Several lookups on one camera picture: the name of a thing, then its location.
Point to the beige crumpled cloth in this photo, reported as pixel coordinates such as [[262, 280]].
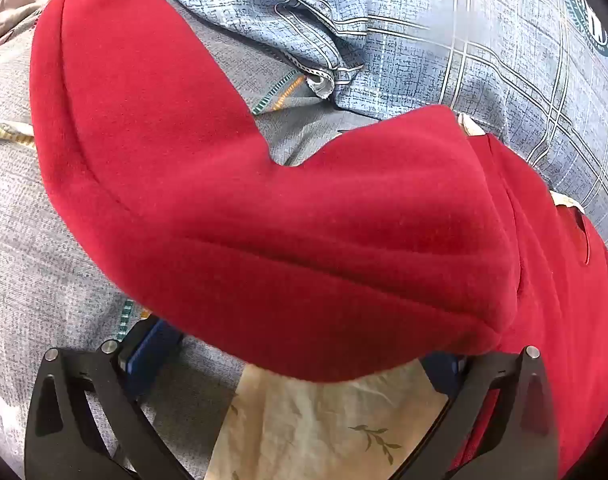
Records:
[[13, 5]]

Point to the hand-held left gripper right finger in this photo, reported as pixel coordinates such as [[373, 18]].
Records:
[[445, 371]]

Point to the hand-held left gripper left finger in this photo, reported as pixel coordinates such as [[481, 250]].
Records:
[[147, 357]]

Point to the red garment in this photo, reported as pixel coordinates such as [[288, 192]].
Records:
[[284, 210]]

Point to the blue plaid quilt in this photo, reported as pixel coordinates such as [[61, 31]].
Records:
[[434, 60]]

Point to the cream leaf-print cloth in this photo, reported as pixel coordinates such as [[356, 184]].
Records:
[[309, 425]]

